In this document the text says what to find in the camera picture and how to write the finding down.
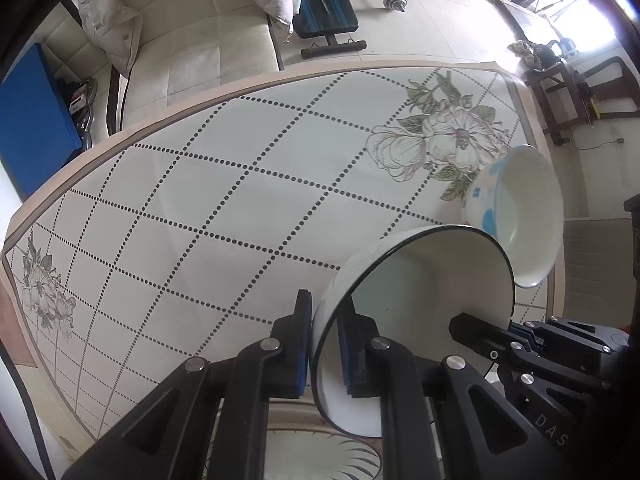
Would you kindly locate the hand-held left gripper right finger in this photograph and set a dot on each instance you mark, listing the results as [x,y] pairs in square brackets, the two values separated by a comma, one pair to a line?
[347,360]

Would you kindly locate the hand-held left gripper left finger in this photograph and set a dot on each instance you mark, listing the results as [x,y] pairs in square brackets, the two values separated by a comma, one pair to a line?
[301,360]

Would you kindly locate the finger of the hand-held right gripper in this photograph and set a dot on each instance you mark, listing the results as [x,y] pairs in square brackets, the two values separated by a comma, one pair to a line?
[530,337]
[480,335]

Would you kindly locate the black rimmed white bowl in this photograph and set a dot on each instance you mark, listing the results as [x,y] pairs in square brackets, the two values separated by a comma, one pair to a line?
[425,285]

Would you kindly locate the floral print white bowl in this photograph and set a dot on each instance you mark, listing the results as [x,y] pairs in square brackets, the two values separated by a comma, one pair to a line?
[530,210]

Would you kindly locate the floral diamond pattern tablecloth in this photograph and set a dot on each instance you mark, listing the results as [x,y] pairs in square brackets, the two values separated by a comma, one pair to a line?
[200,210]

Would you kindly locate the dark wooden chair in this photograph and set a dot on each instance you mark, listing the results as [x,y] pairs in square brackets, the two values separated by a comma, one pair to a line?
[555,91]

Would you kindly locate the dark flat board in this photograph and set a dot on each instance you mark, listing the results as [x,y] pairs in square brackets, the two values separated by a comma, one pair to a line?
[525,17]

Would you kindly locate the cream padded chair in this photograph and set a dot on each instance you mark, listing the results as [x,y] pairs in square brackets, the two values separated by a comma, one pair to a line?
[70,55]
[200,50]

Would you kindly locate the chrome dumbbell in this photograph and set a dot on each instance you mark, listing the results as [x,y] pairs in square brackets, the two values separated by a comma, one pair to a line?
[395,2]

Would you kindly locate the black weight bench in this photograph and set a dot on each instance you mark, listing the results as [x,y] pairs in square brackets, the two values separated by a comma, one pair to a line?
[325,5]

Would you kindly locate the blue box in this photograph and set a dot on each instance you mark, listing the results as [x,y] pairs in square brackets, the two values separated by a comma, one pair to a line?
[35,110]

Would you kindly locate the white puffer jacket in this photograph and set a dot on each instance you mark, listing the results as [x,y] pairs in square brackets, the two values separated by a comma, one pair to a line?
[100,15]

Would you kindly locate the chrome metal frame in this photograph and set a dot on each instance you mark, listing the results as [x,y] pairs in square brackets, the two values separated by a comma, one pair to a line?
[82,110]

